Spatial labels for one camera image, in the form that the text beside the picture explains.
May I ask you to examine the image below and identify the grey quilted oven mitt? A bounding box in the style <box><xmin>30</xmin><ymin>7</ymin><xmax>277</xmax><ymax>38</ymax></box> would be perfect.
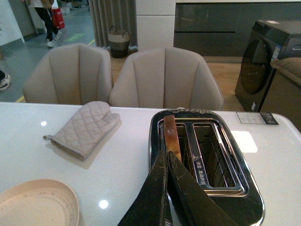
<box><xmin>43</xmin><ymin>101</ymin><xmax>120</xmax><ymax>160</ymax></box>

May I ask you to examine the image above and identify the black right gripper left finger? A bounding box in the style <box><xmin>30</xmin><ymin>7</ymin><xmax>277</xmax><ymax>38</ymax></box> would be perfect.
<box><xmin>118</xmin><ymin>150</ymin><xmax>168</xmax><ymax>226</ymax></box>

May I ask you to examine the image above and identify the beige chair on right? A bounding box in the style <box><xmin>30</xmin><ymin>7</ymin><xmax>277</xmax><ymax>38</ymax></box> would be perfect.
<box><xmin>110</xmin><ymin>47</ymin><xmax>224</xmax><ymax>111</ymax></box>

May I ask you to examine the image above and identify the beige chair on left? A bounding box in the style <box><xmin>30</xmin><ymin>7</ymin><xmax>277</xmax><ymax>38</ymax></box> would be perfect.
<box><xmin>23</xmin><ymin>43</ymin><xmax>113</xmax><ymax>105</ymax></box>

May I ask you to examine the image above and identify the white shoe at left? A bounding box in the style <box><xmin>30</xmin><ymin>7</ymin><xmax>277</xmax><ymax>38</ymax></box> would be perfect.
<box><xmin>0</xmin><ymin>70</ymin><xmax>11</xmax><ymax>91</ymax></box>

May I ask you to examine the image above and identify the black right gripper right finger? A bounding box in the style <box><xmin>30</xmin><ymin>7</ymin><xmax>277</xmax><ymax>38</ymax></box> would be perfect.
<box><xmin>167</xmin><ymin>151</ymin><xmax>237</xmax><ymax>226</ymax></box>

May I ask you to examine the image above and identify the chrome two-slot toaster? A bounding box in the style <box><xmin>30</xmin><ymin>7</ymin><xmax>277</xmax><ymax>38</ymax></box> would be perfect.
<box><xmin>148</xmin><ymin>109</ymin><xmax>265</xmax><ymax>226</ymax></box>

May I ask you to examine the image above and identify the beige chair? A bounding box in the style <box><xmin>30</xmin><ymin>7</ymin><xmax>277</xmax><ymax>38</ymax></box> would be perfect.
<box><xmin>110</xmin><ymin>47</ymin><xmax>224</xmax><ymax>111</ymax></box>
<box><xmin>23</xmin><ymin>43</ymin><xmax>113</xmax><ymax>105</ymax></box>

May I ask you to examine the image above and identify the beige cushion at right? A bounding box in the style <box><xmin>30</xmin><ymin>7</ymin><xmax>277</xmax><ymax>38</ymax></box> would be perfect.
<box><xmin>270</xmin><ymin>57</ymin><xmax>301</xmax><ymax>85</ymax></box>

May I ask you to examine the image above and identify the information label card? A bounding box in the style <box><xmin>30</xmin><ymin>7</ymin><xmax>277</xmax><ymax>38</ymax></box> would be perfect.
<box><xmin>236</xmin><ymin>112</ymin><xmax>278</xmax><ymax>125</ymax></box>

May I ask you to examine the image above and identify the dark front-load washing machine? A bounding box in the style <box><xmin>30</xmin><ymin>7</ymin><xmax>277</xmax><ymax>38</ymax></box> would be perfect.
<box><xmin>235</xmin><ymin>20</ymin><xmax>301</xmax><ymax>112</ymax></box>

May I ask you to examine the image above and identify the slice of bread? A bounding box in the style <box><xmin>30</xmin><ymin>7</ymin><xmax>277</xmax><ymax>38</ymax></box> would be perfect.
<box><xmin>164</xmin><ymin>115</ymin><xmax>182</xmax><ymax>162</ymax></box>

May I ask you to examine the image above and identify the grey pleated curtain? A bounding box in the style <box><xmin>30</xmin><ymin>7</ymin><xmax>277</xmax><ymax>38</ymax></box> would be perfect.
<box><xmin>89</xmin><ymin>0</ymin><xmax>137</xmax><ymax>47</ymax></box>

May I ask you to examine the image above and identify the red box on floor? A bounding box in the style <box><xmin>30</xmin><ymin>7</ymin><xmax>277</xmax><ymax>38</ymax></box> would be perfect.
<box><xmin>52</xmin><ymin>8</ymin><xmax>65</xmax><ymax>29</ymax></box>

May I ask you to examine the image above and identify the beige round plate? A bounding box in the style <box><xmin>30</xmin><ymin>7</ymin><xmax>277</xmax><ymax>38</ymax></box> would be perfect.
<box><xmin>0</xmin><ymin>179</ymin><xmax>79</xmax><ymax>226</ymax></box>

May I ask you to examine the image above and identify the walking person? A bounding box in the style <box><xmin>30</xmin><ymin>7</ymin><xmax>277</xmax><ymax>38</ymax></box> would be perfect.
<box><xmin>22</xmin><ymin>0</ymin><xmax>62</xmax><ymax>48</ymax></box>

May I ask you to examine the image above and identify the woven striped laundry basket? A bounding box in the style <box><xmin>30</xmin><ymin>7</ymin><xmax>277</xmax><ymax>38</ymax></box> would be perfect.
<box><xmin>108</xmin><ymin>25</ymin><xmax>130</xmax><ymax>58</ymax></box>

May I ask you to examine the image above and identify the dark grey kitchen cabinet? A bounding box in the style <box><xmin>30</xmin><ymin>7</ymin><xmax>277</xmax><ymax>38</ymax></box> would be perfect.
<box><xmin>174</xmin><ymin>2</ymin><xmax>301</xmax><ymax>57</ymax></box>

